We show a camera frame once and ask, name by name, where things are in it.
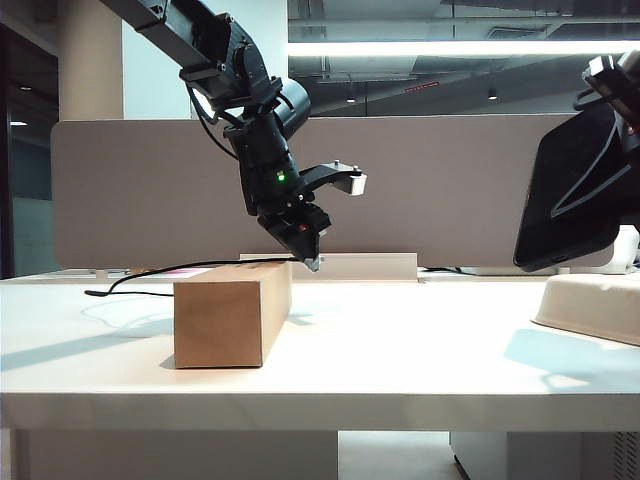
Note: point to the long ceiling light strip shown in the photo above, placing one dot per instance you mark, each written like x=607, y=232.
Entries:
x=450, y=49

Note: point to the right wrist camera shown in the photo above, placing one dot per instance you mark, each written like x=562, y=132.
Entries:
x=605, y=75

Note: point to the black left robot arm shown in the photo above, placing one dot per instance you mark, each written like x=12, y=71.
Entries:
x=200, y=35

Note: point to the grey-brown desk divider panel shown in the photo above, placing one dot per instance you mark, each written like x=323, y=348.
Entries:
x=425, y=210

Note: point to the beige pulp tray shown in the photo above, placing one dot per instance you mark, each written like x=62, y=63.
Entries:
x=590, y=305

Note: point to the pink paper sheet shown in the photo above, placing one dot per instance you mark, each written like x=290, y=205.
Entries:
x=190, y=271

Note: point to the brown cardboard box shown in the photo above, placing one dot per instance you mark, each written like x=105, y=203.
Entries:
x=217, y=325

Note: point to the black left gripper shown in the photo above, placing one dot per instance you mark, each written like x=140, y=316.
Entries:
x=270, y=190

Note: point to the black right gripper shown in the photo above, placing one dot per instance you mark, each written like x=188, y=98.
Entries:
x=631, y=165

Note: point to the white rounded appliance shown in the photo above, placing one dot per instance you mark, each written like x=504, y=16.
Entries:
x=629, y=250

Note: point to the black smartphone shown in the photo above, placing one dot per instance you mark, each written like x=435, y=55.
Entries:
x=565, y=165

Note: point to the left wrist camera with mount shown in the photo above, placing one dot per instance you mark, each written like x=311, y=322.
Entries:
x=357, y=185

